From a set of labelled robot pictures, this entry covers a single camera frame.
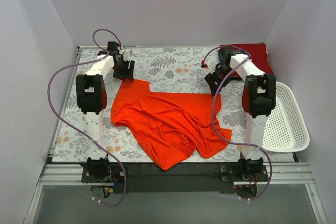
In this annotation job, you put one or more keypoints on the white perforated plastic basket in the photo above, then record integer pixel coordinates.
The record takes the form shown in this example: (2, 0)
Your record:
(285, 130)

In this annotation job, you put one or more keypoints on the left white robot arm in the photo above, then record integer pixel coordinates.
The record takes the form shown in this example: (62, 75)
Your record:
(92, 100)

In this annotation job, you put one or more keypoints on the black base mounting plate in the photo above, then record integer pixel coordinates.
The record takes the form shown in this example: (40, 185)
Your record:
(183, 177)

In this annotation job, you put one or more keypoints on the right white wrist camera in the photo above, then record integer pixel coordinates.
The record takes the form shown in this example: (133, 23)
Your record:
(210, 66)

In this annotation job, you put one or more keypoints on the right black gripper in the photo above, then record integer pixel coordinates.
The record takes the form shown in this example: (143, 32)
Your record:
(213, 82)

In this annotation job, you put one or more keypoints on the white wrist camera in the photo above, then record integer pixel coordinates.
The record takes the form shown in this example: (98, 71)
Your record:
(126, 54)
(210, 66)

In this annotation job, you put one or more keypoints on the floral patterned table mat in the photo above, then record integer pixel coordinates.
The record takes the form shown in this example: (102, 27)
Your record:
(166, 70)

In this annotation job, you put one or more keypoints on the folded dark red t-shirt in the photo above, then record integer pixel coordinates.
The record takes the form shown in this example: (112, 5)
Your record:
(258, 55)

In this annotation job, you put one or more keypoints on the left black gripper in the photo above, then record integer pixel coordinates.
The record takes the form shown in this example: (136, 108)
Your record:
(123, 70)

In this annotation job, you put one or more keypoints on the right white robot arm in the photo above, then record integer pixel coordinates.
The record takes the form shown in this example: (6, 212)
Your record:
(258, 101)

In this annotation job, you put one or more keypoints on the aluminium frame rail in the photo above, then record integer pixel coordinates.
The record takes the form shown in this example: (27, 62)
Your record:
(187, 193)

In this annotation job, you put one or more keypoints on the folded blue t-shirt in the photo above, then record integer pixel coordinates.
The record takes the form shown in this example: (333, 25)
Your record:
(220, 57)

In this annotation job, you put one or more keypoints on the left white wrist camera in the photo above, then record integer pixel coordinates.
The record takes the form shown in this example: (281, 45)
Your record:
(126, 54)

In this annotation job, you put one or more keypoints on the orange t-shirt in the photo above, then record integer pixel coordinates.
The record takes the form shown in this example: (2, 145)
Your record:
(170, 127)

